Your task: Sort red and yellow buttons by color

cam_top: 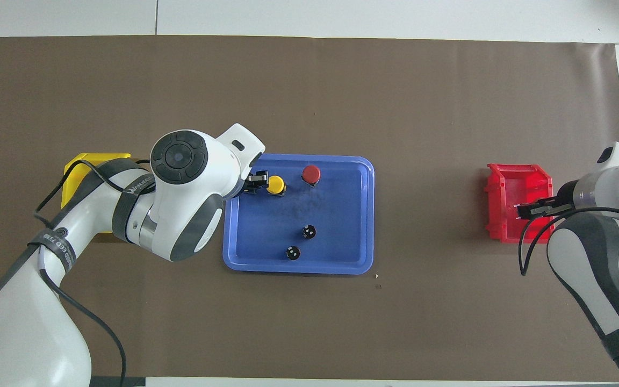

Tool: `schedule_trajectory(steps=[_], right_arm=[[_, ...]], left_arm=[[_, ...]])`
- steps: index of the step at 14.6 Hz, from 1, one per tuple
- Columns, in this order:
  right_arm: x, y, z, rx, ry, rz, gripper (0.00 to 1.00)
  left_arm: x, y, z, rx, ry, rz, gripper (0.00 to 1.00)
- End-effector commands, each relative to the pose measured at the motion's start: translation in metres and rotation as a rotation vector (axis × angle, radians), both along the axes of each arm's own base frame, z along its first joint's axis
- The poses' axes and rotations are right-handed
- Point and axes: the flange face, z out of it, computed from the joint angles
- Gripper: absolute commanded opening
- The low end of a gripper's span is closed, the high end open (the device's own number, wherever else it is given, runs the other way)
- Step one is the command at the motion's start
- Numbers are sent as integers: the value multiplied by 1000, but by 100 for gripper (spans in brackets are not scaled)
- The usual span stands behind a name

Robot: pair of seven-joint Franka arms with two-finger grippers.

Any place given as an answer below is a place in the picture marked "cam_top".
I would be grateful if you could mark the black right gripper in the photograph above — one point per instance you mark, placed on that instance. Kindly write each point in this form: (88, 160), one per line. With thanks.
(567, 194)

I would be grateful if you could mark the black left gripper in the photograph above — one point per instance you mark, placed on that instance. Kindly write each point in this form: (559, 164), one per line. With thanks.
(245, 185)

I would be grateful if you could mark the yellow push button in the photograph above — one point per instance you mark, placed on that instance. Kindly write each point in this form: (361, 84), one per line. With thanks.
(275, 184)

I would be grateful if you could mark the red push button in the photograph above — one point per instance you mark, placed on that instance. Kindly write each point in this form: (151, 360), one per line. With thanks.
(311, 173)

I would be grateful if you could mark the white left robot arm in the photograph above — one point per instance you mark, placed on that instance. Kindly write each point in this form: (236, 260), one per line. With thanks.
(180, 204)

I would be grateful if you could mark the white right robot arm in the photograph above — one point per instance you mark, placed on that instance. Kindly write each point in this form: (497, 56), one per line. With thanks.
(599, 258)

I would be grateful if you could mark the red plastic bin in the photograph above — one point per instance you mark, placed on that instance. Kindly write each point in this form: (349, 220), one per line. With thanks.
(503, 215)

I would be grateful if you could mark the black cylindrical capacitor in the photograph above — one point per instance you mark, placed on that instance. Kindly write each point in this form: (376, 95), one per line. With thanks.
(309, 231)
(293, 252)

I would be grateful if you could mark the blue plastic tray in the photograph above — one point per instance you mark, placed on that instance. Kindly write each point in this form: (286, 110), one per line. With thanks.
(336, 215)

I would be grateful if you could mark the brown paper mat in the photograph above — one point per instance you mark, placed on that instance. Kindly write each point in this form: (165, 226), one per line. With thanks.
(427, 107)

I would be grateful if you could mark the yellow plastic bin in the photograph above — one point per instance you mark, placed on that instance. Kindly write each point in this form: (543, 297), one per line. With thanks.
(76, 166)

